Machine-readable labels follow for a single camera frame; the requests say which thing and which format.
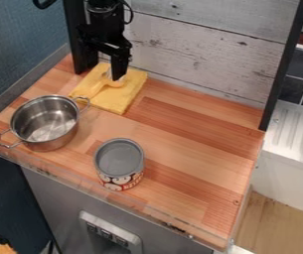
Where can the red and white can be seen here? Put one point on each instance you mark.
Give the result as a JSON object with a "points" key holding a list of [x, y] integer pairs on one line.
{"points": [[119, 163]]}

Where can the silver pot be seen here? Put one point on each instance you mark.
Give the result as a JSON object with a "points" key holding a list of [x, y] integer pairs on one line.
{"points": [[43, 122]]}

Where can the toy sink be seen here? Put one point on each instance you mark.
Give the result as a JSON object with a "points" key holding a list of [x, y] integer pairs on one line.
{"points": [[291, 145]]}

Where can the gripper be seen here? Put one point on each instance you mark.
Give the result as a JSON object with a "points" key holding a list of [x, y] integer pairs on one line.
{"points": [[107, 36]]}

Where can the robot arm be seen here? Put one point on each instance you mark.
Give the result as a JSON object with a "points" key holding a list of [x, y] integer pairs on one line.
{"points": [[105, 8]]}

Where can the yellow cloth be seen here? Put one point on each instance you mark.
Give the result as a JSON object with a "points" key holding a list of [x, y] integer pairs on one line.
{"points": [[114, 97]]}

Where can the yellow brush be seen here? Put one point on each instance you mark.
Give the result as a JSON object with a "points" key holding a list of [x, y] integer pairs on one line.
{"points": [[97, 86]]}

